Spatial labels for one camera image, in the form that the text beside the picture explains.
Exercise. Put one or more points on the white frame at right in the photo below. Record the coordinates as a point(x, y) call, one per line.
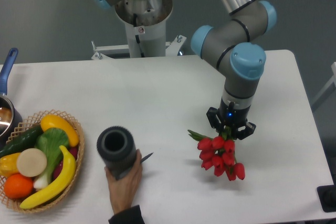
point(325, 91)

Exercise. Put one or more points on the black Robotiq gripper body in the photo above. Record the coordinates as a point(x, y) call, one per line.
point(233, 111)

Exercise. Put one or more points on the grey pen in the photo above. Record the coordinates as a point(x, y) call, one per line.
point(146, 157)

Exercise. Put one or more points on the purple eggplant toy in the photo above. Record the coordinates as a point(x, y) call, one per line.
point(58, 169)

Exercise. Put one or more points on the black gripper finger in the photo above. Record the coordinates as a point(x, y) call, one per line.
point(243, 132)
point(214, 120)

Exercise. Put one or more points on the yellow squash toy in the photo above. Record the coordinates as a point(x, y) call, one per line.
point(55, 121)

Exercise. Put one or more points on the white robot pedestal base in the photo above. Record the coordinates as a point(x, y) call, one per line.
point(142, 42)

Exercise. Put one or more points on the green bok choy toy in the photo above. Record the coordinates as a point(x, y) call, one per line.
point(49, 143)

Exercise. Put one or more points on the dark green cucumber toy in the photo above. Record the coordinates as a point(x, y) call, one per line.
point(23, 141)

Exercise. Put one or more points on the woven wicker basket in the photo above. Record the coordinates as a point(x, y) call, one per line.
point(23, 126)

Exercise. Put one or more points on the dark sleeved forearm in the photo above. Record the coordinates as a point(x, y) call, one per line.
point(131, 215)

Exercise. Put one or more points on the black device at edge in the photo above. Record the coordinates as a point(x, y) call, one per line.
point(327, 197)

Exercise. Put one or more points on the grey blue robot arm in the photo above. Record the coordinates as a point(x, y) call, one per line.
point(228, 49)

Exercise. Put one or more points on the dark grey ribbed vase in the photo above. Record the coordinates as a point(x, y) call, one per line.
point(117, 149)

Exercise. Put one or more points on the blue handled saucepan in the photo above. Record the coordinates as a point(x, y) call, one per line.
point(10, 117)

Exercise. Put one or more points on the yellow bell pepper toy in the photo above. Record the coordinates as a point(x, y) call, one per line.
point(8, 165)

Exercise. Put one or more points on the beige round disc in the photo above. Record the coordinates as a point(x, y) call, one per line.
point(31, 162)

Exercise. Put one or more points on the person's bare hand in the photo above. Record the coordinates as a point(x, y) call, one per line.
point(123, 191)

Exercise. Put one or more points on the red tulip bouquet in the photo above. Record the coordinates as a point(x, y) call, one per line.
point(219, 153)

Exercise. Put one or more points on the orange plastic fruit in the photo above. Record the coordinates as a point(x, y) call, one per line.
point(18, 186)

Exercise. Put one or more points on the yellow plastic banana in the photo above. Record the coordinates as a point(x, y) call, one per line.
point(57, 186)

